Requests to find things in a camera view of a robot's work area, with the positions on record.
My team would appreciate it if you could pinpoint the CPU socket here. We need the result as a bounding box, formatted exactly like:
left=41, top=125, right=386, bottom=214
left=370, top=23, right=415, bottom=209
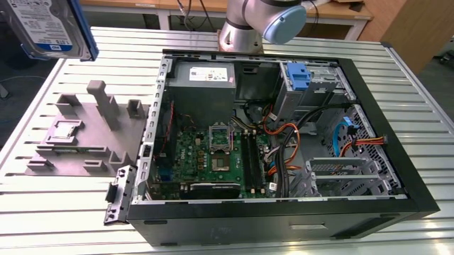
left=211, top=155, right=235, bottom=174

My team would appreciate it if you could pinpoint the yellow black power cable bundle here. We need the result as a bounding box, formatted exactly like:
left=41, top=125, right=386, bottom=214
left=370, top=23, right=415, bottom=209
left=229, top=103, right=275, bottom=133

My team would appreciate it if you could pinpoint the silver drive cage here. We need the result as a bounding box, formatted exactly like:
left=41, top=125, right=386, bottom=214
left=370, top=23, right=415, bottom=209
left=275, top=61, right=355, bottom=123

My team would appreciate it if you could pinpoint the blue plastic drive latch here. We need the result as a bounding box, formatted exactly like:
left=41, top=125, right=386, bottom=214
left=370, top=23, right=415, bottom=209
left=287, top=62, right=312, bottom=91

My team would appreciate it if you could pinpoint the metal socket cover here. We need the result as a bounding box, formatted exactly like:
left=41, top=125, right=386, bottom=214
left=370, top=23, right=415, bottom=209
left=208, top=122, right=233, bottom=155

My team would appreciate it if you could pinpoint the black graphics card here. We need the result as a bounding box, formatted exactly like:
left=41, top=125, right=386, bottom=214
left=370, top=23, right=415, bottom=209
left=179, top=182, right=241, bottom=200

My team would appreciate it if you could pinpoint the blue data wire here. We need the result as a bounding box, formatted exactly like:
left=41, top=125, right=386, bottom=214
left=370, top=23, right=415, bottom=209
left=332, top=118, right=358, bottom=158

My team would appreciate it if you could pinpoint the grey hinged slot bracket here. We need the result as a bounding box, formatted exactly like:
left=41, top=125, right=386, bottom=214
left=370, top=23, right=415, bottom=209
left=102, top=164, right=139, bottom=226

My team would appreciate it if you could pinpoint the red black twisted wire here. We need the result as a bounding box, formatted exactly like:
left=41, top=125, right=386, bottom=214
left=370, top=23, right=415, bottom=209
left=155, top=100, right=175, bottom=160

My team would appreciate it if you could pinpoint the grey power supply unit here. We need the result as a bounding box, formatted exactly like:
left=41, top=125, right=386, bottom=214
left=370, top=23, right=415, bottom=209
left=165, top=61, right=237, bottom=125

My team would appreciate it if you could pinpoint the black RAM slot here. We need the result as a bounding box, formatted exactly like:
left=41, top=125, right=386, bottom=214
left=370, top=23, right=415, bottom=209
left=249, top=129, right=263, bottom=193
left=240, top=129, right=253, bottom=193
left=244, top=129, right=257, bottom=193

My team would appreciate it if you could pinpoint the silver CPU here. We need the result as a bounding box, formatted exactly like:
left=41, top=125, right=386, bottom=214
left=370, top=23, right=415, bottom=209
left=49, top=124, right=76, bottom=139

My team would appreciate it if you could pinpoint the orange red yellow power wire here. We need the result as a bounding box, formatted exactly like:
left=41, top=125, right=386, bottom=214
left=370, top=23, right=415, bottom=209
left=339, top=135, right=390, bottom=158

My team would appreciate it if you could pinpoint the green motherboard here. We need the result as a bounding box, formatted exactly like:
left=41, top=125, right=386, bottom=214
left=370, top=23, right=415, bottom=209
left=151, top=127, right=280, bottom=200

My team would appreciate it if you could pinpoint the hard disk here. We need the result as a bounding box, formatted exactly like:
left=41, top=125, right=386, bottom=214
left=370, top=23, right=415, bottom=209
left=0, top=0, right=98, bottom=62

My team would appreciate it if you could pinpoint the metal disk bay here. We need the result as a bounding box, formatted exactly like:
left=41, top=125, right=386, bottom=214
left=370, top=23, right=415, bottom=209
left=300, top=156, right=394, bottom=199

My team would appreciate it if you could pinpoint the thin coloured fan wire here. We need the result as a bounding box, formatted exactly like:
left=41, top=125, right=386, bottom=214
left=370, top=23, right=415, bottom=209
left=179, top=113, right=197, bottom=131

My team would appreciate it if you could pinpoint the orange wire loop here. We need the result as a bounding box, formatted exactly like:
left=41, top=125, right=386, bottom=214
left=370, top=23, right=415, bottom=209
left=264, top=123, right=304, bottom=177

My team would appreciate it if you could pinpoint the wooden top desk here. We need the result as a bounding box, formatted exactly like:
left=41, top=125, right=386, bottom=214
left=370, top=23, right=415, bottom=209
left=78, top=0, right=375, bottom=40

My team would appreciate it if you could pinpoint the black open PC case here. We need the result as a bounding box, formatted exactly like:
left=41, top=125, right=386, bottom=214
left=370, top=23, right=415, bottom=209
left=125, top=48, right=440, bottom=247

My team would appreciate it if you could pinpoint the grey parts rack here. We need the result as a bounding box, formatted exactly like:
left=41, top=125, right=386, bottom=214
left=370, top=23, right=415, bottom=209
left=26, top=80, right=152, bottom=178

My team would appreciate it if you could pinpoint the black case fan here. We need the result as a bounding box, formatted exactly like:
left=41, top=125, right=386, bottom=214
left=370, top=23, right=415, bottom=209
left=155, top=89, right=177, bottom=162

